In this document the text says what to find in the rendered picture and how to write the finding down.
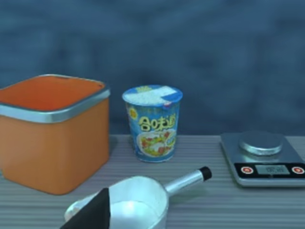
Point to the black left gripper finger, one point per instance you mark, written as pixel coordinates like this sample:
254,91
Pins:
93,212

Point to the orange bin with metal rim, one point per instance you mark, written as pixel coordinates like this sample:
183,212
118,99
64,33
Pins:
54,148

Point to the blue instant noodle cup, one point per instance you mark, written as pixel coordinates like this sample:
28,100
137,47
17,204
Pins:
153,126

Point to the silver digital kitchen scale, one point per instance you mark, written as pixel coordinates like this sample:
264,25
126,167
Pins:
262,157

